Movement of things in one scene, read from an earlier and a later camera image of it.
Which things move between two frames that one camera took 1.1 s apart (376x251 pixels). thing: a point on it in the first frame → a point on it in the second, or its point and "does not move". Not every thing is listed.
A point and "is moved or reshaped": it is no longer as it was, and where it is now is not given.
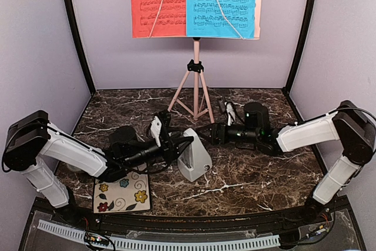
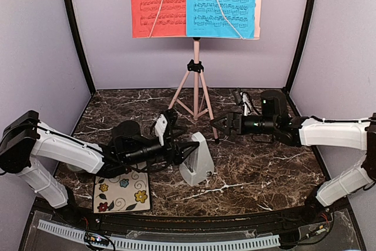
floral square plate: [128, 194] does not move
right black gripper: [215, 129] → [229, 123]
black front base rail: [331, 224] does not move
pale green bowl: [73, 168] does not move
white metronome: [194, 160] is moved or reshaped
